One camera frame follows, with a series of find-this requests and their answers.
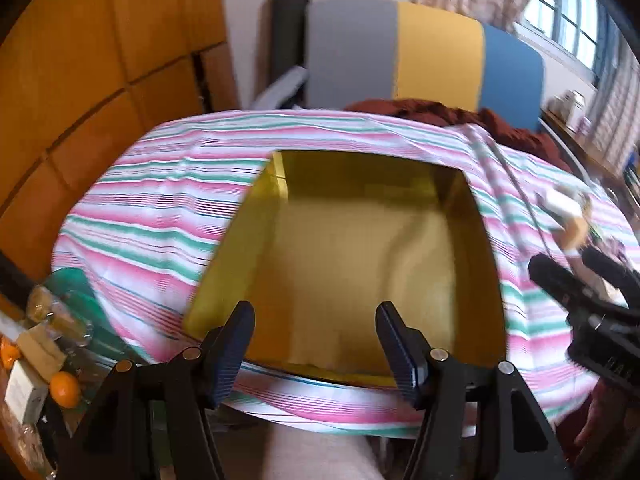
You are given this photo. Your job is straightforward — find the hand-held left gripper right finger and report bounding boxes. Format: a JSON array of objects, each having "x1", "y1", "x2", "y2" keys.
[{"x1": 375, "y1": 301, "x2": 576, "y2": 480}]

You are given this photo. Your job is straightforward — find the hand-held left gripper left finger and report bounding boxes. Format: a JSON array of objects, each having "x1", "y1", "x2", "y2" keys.
[{"x1": 57, "y1": 301, "x2": 257, "y2": 480}]

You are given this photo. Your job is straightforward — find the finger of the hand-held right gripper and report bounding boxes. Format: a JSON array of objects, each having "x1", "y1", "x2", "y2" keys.
[
  {"x1": 529, "y1": 254, "x2": 601, "y2": 311},
  {"x1": 582, "y1": 247, "x2": 640, "y2": 306}
]

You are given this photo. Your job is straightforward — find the gold tin box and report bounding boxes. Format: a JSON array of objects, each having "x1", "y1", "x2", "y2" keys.
[{"x1": 182, "y1": 149, "x2": 506, "y2": 388}]

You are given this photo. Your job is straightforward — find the wooden desk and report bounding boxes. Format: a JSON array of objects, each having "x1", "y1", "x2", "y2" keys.
[{"x1": 542, "y1": 110, "x2": 633, "y2": 193}]

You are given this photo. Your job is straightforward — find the white box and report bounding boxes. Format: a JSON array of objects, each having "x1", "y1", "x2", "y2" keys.
[{"x1": 552, "y1": 90, "x2": 586, "y2": 121}]

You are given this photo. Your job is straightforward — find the orange fruit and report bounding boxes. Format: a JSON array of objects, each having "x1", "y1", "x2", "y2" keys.
[
  {"x1": 0, "y1": 337, "x2": 21, "y2": 368},
  {"x1": 49, "y1": 371, "x2": 82, "y2": 408}
]

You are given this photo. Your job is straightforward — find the pink green striped tablecloth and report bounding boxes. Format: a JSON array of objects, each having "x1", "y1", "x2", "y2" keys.
[{"x1": 50, "y1": 107, "x2": 640, "y2": 438}]

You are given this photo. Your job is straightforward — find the green plate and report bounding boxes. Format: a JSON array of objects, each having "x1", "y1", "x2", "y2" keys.
[{"x1": 47, "y1": 267, "x2": 131, "y2": 356}]

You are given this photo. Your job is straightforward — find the cream carton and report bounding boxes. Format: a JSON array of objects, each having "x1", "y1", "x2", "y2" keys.
[{"x1": 15, "y1": 325, "x2": 68, "y2": 383}]

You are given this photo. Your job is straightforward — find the white carton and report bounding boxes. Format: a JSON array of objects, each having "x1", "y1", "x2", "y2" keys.
[{"x1": 4, "y1": 360, "x2": 48, "y2": 423}]

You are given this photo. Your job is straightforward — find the barred window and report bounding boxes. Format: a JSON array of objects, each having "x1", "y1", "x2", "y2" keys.
[{"x1": 520, "y1": 0, "x2": 616, "y2": 86}]

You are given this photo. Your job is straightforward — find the black rolled mat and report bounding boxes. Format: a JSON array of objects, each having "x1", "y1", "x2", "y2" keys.
[{"x1": 270, "y1": 0, "x2": 311, "y2": 91}]

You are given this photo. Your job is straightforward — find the wooden wardrobe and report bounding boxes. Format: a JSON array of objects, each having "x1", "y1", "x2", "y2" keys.
[{"x1": 0, "y1": 0, "x2": 238, "y2": 281}]

